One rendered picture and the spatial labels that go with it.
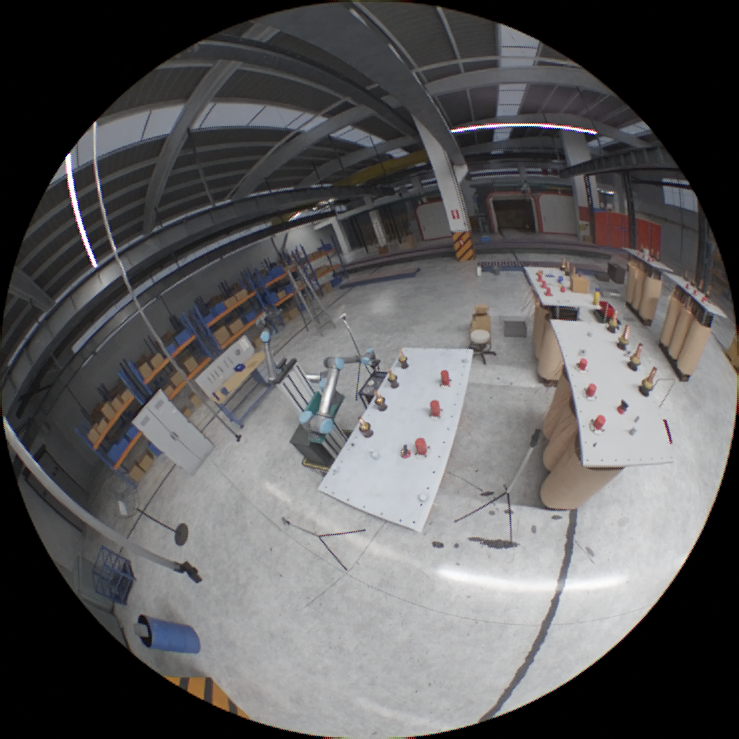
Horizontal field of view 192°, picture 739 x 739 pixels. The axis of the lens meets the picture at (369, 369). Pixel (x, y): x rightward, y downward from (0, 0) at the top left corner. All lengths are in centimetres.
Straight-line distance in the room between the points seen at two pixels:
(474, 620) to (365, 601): 117
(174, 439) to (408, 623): 522
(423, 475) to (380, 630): 202
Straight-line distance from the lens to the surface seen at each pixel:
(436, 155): 1162
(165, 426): 550
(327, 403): 206
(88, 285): 683
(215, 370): 589
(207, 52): 490
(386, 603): 279
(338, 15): 257
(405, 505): 140
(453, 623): 277
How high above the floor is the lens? 268
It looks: 35 degrees down
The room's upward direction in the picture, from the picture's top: 22 degrees counter-clockwise
